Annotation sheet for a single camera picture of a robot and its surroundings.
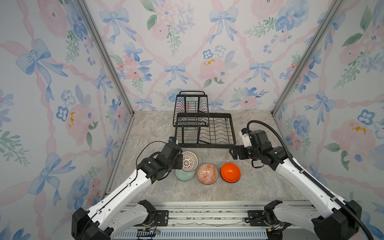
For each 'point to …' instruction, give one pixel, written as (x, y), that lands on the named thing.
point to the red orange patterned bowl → (207, 174)
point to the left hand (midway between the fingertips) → (180, 156)
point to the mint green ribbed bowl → (184, 176)
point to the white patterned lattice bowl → (190, 161)
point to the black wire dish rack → (195, 127)
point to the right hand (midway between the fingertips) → (237, 148)
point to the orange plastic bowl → (230, 172)
